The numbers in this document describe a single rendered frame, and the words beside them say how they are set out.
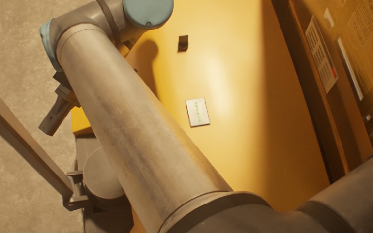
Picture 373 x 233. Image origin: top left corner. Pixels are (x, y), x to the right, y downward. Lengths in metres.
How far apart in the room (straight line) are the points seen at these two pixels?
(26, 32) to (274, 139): 1.58
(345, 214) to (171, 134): 0.19
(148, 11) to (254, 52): 0.32
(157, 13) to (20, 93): 1.37
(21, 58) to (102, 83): 1.62
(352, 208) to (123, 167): 0.22
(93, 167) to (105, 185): 0.07
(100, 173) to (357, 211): 1.08
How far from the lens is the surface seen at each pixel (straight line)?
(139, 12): 0.71
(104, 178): 1.30
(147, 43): 0.97
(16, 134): 0.88
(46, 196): 1.80
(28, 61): 2.09
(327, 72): 0.86
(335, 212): 0.30
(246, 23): 0.99
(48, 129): 0.87
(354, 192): 0.31
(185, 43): 0.94
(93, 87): 0.51
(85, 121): 1.49
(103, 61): 0.55
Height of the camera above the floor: 1.68
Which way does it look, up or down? 66 degrees down
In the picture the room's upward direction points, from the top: 4 degrees clockwise
